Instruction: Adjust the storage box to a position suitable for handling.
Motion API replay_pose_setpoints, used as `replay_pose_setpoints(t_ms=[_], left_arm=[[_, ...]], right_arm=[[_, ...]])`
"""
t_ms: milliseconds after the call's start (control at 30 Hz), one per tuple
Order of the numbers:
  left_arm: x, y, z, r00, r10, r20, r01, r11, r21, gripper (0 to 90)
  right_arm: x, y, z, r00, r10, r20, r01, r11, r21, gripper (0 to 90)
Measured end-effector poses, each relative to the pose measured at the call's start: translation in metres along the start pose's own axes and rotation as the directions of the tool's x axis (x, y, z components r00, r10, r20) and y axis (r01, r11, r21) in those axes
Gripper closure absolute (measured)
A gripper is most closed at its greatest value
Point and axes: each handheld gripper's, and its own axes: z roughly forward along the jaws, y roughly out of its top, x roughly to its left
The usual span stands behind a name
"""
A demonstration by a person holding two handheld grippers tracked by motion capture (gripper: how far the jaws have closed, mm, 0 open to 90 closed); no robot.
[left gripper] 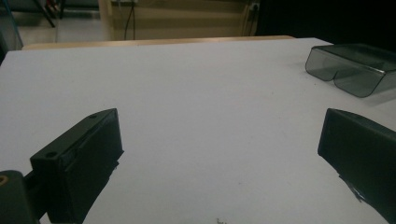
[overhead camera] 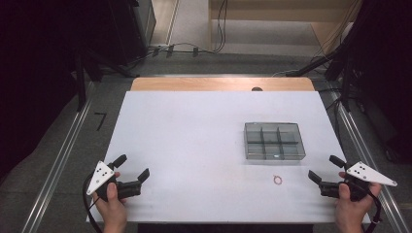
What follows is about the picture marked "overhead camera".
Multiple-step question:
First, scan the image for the black hanging cable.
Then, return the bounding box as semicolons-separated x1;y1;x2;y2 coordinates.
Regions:
214;0;228;53

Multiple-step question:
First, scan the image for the floor cable with plugs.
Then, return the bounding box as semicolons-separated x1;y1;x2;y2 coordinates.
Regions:
142;42;217;61

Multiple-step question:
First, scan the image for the metal floor rail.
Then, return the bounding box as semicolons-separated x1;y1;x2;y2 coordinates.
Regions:
324;81;412;233
20;82;95;233

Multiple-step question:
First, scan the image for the clear grey compartment box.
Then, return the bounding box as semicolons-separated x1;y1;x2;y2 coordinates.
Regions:
243;121;307;161

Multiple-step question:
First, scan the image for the dark equipment cabinet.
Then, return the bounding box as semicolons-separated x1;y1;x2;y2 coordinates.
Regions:
108;0;157;66

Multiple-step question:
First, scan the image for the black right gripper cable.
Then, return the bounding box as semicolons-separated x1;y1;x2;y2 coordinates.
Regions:
362;185;384;233

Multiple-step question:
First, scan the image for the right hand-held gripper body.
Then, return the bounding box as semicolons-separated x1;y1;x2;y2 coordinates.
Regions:
319;161;398;202

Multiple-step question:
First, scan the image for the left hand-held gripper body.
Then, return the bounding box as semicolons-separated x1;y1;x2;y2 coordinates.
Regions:
86;160;144;202

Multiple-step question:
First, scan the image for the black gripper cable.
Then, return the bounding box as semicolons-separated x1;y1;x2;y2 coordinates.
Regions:
362;185;384;233
82;174;104;233

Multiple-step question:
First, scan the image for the person's left hand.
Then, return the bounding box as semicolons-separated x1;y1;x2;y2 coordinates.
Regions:
91;171;128;228

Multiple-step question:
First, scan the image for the wooden table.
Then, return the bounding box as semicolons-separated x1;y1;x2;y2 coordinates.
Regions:
129;77;316;92

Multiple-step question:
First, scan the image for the black metal stand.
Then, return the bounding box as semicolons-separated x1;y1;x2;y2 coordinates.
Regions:
285;38;361;113
73;48;141;113

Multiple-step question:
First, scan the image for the person's right hand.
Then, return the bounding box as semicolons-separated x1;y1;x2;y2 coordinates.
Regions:
334;171;383;227

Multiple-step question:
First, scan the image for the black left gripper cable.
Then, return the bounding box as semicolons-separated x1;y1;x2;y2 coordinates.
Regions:
82;174;104;233

